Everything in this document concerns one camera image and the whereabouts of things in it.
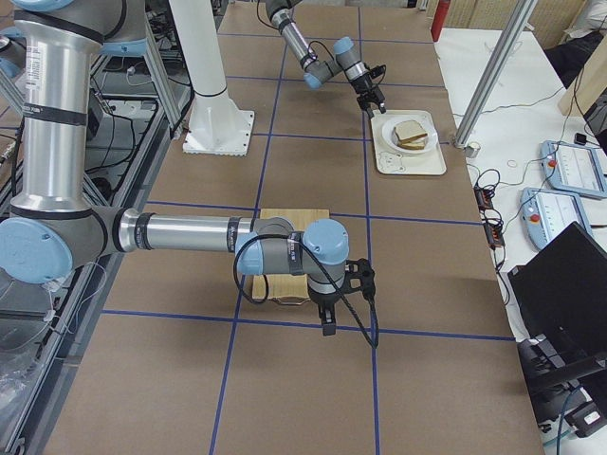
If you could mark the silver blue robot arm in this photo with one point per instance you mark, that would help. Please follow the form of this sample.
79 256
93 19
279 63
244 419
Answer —
52 229
319 65

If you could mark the black laptop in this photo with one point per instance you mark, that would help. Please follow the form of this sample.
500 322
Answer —
561 292

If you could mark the small black box device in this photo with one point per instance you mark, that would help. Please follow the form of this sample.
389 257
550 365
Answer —
580 139

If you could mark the far blue teach pendant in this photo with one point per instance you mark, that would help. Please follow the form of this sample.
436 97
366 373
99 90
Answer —
574 168

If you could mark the near blue teach pendant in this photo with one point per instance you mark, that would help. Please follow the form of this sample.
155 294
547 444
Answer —
546 213

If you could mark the wooden cutting board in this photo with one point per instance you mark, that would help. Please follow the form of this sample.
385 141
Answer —
283 263

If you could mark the small metal cylinder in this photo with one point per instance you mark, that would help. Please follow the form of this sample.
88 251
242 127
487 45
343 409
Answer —
472 149

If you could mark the cream bear tray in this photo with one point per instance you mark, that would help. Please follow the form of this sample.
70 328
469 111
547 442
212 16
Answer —
399 163

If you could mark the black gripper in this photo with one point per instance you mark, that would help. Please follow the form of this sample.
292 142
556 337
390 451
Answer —
321 300
364 84

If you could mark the seated person in black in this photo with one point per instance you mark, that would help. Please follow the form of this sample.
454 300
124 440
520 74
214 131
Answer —
569 58

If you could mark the red fire extinguisher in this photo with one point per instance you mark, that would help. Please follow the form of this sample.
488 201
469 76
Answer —
439 18

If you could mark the blue teach pendant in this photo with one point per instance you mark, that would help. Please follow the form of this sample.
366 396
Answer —
574 168
546 213

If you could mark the aluminium frame post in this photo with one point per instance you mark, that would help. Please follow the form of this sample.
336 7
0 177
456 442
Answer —
495 65

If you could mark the black orange usb hub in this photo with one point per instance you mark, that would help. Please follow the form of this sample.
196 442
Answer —
492 220

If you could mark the white round plate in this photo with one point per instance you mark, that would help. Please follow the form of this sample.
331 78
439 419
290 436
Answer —
388 133

